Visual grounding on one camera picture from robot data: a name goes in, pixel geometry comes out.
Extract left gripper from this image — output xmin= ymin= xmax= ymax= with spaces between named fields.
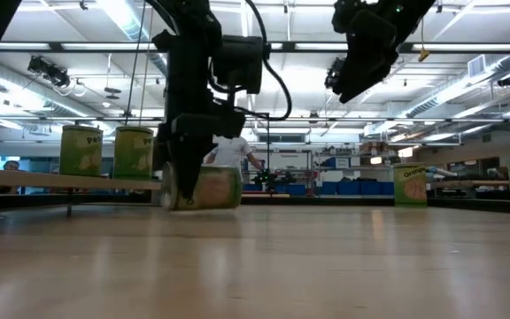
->
xmin=153 ymin=92 xmax=247 ymax=201

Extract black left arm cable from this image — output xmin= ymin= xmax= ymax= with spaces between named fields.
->
xmin=232 ymin=0 xmax=294 ymax=123

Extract green orange-label tin can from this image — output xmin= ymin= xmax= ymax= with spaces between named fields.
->
xmin=392 ymin=162 xmax=429 ymax=208

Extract thin hanging cable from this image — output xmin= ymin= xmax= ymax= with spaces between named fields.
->
xmin=124 ymin=0 xmax=148 ymax=128
xmin=137 ymin=8 xmax=154 ymax=128

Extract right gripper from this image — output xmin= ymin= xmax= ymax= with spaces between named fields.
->
xmin=330 ymin=0 xmax=409 ymax=105

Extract white board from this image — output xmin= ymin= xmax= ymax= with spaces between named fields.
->
xmin=267 ymin=152 xmax=313 ymax=172

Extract green pea-lettered tin can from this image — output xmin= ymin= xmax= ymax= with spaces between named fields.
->
xmin=112 ymin=125 xmax=155 ymax=182
xmin=58 ymin=124 xmax=104 ymax=178

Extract background wooden table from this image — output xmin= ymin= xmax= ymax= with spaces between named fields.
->
xmin=429 ymin=178 xmax=510 ymax=191

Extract black aluminium table frame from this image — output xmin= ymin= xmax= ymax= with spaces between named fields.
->
xmin=0 ymin=190 xmax=510 ymax=214

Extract black hanging device with cable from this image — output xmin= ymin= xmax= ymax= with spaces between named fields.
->
xmin=324 ymin=57 xmax=349 ymax=92

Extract cardboard boxes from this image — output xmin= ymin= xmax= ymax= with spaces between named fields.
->
xmin=359 ymin=141 xmax=390 ymax=154

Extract wooden shelf with black frame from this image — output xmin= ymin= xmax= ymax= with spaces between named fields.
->
xmin=0 ymin=167 xmax=164 ymax=219

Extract green can with pinkish picture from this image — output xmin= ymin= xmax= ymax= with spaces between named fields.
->
xmin=160 ymin=161 xmax=243 ymax=212

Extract white air vent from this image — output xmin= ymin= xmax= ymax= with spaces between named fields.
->
xmin=467 ymin=53 xmax=487 ymax=79

